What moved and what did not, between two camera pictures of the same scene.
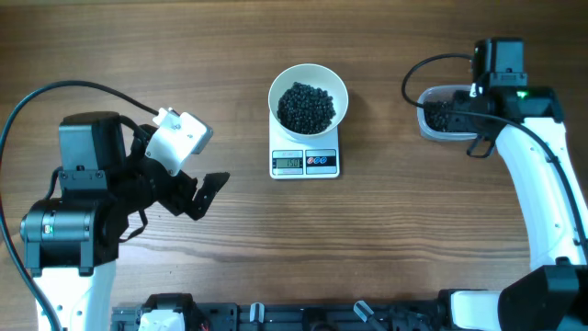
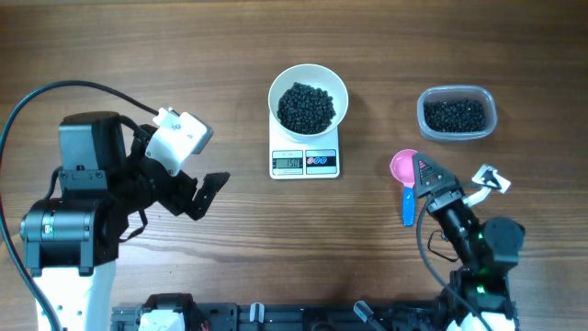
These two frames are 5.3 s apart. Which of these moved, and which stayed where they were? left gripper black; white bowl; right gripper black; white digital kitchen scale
Moved: right gripper black
Stayed: left gripper black; white bowl; white digital kitchen scale
